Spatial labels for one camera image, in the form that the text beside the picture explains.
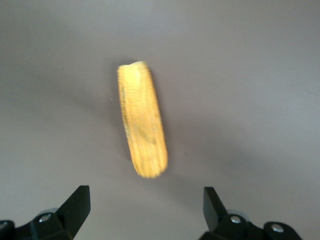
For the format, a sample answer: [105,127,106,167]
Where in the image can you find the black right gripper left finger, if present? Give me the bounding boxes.
[0,185,91,240]

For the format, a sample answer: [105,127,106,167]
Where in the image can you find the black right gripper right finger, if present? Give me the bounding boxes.
[199,186,305,240]

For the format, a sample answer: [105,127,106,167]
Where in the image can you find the yellow corn cob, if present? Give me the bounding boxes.
[116,60,169,179]

